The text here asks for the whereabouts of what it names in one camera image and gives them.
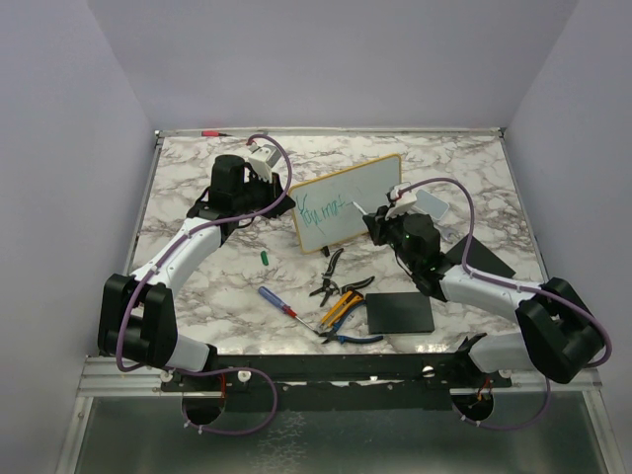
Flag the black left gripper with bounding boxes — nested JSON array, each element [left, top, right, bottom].
[[234, 169, 296, 218]]

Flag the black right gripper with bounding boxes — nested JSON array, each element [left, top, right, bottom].
[[366, 202, 421, 271]]

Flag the green whiteboard marker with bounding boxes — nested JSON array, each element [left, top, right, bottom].
[[352, 201, 368, 215]]

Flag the yellow framed whiteboard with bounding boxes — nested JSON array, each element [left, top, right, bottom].
[[289, 154, 402, 254]]

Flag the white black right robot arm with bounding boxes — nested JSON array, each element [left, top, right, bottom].
[[362, 206, 611, 386]]

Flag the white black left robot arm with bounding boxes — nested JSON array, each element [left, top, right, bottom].
[[98, 145, 295, 390]]

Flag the white square box device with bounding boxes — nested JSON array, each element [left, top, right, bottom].
[[415, 190, 449, 221]]

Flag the silver open-end wrench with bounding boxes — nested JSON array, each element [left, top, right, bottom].
[[438, 226, 458, 243]]

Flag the black cutting pliers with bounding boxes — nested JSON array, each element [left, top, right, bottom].
[[309, 276, 375, 307]]

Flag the black rectangular pad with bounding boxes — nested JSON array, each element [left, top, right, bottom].
[[365, 292, 435, 335]]

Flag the yellow black utility knife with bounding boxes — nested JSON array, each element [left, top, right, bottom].
[[319, 290, 364, 329]]

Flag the black square pad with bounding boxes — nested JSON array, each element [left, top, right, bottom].
[[445, 237, 515, 278]]

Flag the blue red screwdriver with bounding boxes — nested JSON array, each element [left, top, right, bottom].
[[258, 286, 316, 333]]

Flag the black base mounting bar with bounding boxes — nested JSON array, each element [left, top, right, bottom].
[[161, 353, 511, 413]]

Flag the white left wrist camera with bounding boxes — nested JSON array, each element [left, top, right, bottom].
[[248, 143, 281, 183]]

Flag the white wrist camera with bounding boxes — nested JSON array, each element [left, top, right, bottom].
[[248, 143, 281, 183], [385, 182, 417, 220]]

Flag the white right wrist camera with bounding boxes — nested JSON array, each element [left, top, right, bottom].
[[385, 182, 417, 220]]

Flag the red marker at rail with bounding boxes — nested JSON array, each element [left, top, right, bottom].
[[200, 130, 230, 137]]

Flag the blue handled pliers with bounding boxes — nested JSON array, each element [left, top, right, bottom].
[[318, 302, 384, 345]]

